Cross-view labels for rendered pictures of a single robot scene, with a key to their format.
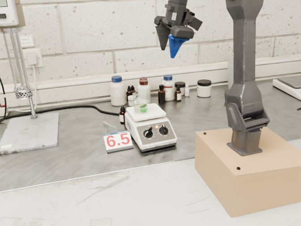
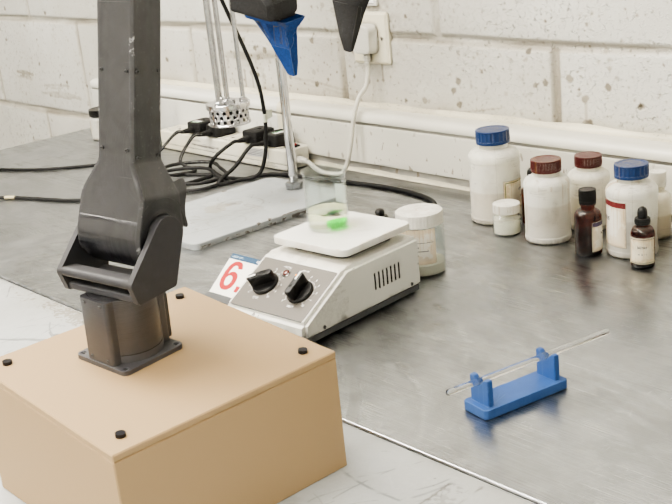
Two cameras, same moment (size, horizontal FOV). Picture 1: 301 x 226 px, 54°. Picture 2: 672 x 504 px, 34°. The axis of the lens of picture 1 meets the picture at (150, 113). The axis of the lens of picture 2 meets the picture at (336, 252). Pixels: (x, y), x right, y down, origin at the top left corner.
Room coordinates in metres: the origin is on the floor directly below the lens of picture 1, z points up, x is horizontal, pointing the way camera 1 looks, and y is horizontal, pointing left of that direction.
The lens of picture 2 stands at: (0.42, -1.10, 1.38)
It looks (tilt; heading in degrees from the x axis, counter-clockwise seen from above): 18 degrees down; 63
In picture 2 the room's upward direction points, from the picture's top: 6 degrees counter-clockwise
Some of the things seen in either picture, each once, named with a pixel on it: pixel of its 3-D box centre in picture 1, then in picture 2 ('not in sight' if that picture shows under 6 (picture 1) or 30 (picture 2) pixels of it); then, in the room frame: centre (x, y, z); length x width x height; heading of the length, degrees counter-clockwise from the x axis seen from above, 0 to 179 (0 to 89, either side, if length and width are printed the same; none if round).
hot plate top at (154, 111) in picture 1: (145, 111); (341, 232); (0.98, 0.02, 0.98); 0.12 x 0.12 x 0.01; 19
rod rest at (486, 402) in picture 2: not in sight; (515, 381); (0.98, -0.32, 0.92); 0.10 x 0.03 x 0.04; 4
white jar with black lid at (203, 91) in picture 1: (204, 88); not in sight; (1.36, -0.27, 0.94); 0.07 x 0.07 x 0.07
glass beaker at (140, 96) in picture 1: (140, 102); (325, 198); (0.97, 0.03, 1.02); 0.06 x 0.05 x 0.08; 45
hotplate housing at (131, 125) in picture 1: (148, 125); (330, 273); (0.96, 0.01, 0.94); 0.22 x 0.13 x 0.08; 19
